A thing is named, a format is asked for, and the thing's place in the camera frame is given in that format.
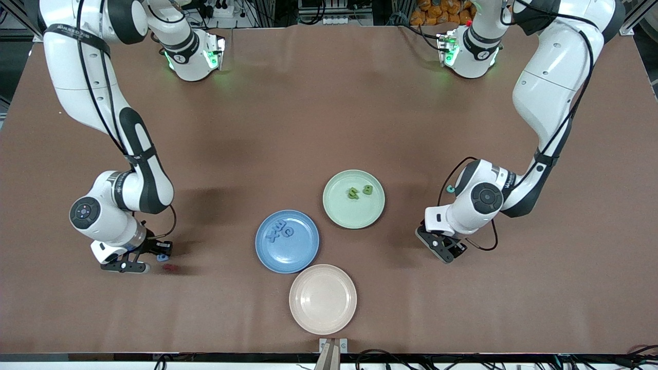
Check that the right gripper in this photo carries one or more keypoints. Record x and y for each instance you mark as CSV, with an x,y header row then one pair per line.
x,y
152,245

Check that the blue foam letter m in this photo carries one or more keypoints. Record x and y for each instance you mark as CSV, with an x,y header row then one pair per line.
x,y
280,226

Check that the pile of orange objects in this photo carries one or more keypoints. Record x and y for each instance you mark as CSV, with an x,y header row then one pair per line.
x,y
437,13

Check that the blue plate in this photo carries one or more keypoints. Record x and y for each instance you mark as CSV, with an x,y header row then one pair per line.
x,y
288,257

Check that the white power strip with plugs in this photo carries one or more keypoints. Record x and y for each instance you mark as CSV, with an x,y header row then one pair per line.
x,y
221,9

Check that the aluminium frame profile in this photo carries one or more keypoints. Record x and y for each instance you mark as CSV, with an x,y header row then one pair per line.
x,y
624,29

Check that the blue foam letter x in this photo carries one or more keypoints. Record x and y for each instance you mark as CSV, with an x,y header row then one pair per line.
x,y
272,237

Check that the grey metal bracket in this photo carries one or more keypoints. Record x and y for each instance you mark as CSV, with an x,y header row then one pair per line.
x,y
344,349

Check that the blue foam number 6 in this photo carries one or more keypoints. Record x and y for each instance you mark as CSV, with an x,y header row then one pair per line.
x,y
163,257

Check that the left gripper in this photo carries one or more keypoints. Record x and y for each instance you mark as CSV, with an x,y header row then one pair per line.
x,y
457,245

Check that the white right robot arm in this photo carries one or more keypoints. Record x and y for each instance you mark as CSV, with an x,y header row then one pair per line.
x,y
67,77

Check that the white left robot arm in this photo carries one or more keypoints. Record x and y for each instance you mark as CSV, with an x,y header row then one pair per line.
x,y
555,87

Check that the small white power strip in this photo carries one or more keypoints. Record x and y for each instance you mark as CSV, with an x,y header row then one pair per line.
x,y
333,20

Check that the red foam letter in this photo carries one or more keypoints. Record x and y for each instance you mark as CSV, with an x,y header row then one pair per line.
x,y
169,267

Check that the beige plate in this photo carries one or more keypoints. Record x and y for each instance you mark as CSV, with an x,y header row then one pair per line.
x,y
323,299

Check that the light green plate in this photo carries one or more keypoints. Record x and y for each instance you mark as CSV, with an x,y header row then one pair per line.
x,y
360,216

